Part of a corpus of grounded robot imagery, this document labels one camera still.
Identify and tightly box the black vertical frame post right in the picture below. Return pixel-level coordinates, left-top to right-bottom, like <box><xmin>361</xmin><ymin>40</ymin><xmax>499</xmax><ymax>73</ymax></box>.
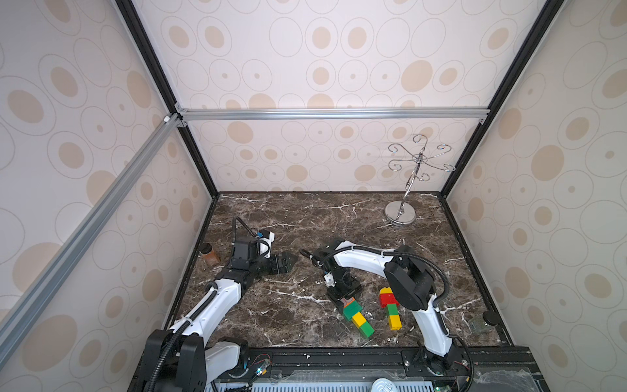
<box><xmin>440</xmin><ymin>0</ymin><xmax>565</xmax><ymax>199</ymax></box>

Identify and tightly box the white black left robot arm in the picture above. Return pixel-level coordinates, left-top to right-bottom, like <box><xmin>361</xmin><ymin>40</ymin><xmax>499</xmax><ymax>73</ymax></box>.
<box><xmin>133</xmin><ymin>232</ymin><xmax>297</xmax><ymax>391</ymax></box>

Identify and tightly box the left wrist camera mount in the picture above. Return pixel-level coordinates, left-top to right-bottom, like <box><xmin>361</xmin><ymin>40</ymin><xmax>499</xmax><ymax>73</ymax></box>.
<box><xmin>257</xmin><ymin>229</ymin><xmax>275</xmax><ymax>258</ymax></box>

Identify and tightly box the chrome jewelry stand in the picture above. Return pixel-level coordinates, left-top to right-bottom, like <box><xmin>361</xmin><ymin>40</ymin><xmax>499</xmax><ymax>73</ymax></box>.
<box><xmin>384</xmin><ymin>133</ymin><xmax>457</xmax><ymax>226</ymax></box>

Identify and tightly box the black round knob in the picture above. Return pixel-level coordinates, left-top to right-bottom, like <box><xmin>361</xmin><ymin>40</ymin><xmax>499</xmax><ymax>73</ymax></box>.
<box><xmin>482</xmin><ymin>310</ymin><xmax>501</xmax><ymax>327</ymax></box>

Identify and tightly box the black vertical frame post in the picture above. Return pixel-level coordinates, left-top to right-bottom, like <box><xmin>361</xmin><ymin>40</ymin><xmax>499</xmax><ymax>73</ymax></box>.
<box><xmin>115</xmin><ymin>0</ymin><xmax>220</xmax><ymax>198</ymax></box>
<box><xmin>440</xmin><ymin>0</ymin><xmax>565</xmax><ymax>199</ymax></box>

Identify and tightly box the yellow square lego brick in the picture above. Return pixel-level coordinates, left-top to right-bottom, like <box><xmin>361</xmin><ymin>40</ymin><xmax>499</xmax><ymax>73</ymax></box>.
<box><xmin>388</xmin><ymin>315</ymin><xmax>402</xmax><ymax>331</ymax></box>

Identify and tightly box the aluminium left diagonal rail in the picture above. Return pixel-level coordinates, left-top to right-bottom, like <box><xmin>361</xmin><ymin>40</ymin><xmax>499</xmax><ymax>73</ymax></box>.
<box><xmin>1</xmin><ymin>113</ymin><xmax>181</xmax><ymax>366</ymax></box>

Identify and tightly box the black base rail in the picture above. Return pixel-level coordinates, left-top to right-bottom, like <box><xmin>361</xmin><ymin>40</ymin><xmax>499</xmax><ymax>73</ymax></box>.
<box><xmin>155</xmin><ymin>346</ymin><xmax>549</xmax><ymax>391</ymax></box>

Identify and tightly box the black vertical frame post left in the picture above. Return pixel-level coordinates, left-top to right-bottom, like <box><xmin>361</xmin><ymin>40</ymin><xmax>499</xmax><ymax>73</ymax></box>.
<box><xmin>115</xmin><ymin>0</ymin><xmax>220</xmax><ymax>198</ymax></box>

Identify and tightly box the aluminium horizontal back rail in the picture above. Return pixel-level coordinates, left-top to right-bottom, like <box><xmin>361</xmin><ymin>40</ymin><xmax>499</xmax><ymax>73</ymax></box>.
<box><xmin>178</xmin><ymin>106</ymin><xmax>490</xmax><ymax>123</ymax></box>

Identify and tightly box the brown cup at left wall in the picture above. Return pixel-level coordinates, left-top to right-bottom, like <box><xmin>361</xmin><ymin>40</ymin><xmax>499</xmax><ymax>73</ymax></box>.
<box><xmin>199</xmin><ymin>242</ymin><xmax>220</xmax><ymax>267</ymax></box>

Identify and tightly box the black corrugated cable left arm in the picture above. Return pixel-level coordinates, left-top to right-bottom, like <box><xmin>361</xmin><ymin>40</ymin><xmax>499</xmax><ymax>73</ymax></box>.
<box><xmin>141</xmin><ymin>216</ymin><xmax>273</xmax><ymax>392</ymax></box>

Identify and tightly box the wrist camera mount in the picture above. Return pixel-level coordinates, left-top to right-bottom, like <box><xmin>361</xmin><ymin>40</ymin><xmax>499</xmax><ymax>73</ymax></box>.
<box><xmin>257</xmin><ymin>229</ymin><xmax>275</xmax><ymax>258</ymax></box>
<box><xmin>323</xmin><ymin>272</ymin><xmax>336</xmax><ymax>287</ymax></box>

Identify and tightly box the green square lego brick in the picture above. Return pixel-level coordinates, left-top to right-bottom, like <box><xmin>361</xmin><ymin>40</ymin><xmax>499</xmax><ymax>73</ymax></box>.
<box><xmin>386</xmin><ymin>303</ymin><xmax>398</xmax><ymax>317</ymax></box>
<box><xmin>359</xmin><ymin>322</ymin><xmax>375</xmax><ymax>339</ymax></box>

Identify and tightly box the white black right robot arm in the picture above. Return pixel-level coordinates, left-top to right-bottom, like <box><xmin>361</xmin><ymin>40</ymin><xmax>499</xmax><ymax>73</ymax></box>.
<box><xmin>300</xmin><ymin>240</ymin><xmax>460</xmax><ymax>368</ymax></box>

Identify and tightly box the red long lego brick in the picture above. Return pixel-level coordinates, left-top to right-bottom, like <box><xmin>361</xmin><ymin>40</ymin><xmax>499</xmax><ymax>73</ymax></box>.
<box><xmin>379</xmin><ymin>292</ymin><xmax>399</xmax><ymax>308</ymax></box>

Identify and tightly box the green long lego brick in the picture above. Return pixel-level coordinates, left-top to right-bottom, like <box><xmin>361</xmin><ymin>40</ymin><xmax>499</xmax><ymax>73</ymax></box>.
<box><xmin>342</xmin><ymin>301</ymin><xmax>362</xmax><ymax>320</ymax></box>

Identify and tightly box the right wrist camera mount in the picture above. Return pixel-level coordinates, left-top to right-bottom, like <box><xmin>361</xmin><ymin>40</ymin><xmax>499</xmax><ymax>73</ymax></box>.
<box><xmin>323</xmin><ymin>272</ymin><xmax>336</xmax><ymax>287</ymax></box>

